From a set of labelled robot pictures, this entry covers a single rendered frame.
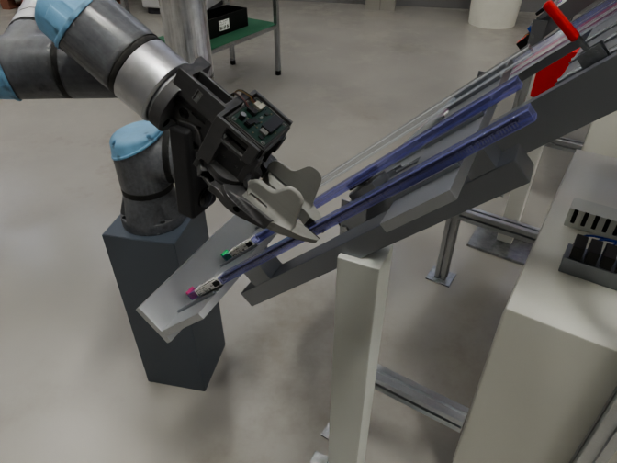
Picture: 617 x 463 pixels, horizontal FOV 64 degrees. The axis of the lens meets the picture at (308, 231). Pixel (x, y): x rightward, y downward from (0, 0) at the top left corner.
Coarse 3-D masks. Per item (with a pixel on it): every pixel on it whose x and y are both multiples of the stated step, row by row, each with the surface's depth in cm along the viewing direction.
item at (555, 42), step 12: (612, 0) 103; (600, 12) 99; (612, 12) 92; (576, 24) 108; (588, 24) 96; (552, 36) 117; (564, 36) 103; (540, 48) 112; (552, 48) 100; (528, 60) 107; (540, 60) 103; (516, 72) 106
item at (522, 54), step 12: (528, 48) 54; (504, 60) 56; (516, 60) 55; (492, 72) 57; (504, 72) 56; (468, 84) 59; (480, 84) 58; (456, 96) 60; (432, 108) 62; (444, 108) 62; (420, 120) 64; (396, 132) 66; (408, 132) 66; (372, 144) 70; (384, 144) 68; (360, 156) 71; (336, 168) 74; (348, 168) 73; (324, 180) 76
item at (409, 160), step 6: (420, 150) 101; (408, 156) 103; (414, 156) 99; (420, 156) 92; (402, 162) 103; (408, 162) 98; (414, 162) 91; (396, 168) 96; (402, 168) 95; (390, 174) 95; (396, 174) 94
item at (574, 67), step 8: (616, 16) 90; (600, 24) 93; (608, 24) 88; (616, 24) 82; (592, 32) 91; (600, 32) 85; (608, 32) 81; (616, 32) 75; (592, 40) 83; (608, 40) 74; (616, 40) 71; (608, 48) 70; (616, 48) 67; (576, 56) 79; (576, 64) 75; (568, 72) 73; (576, 72) 69; (560, 80) 70
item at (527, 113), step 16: (512, 112) 38; (528, 112) 36; (496, 128) 38; (512, 128) 37; (464, 144) 40; (480, 144) 39; (432, 160) 42; (448, 160) 41; (400, 176) 45; (416, 176) 43; (368, 192) 48; (384, 192) 46; (352, 208) 48; (368, 208) 48; (320, 224) 51; (336, 224) 50; (288, 240) 55; (256, 256) 59; (272, 256) 57; (224, 272) 64; (240, 272) 62
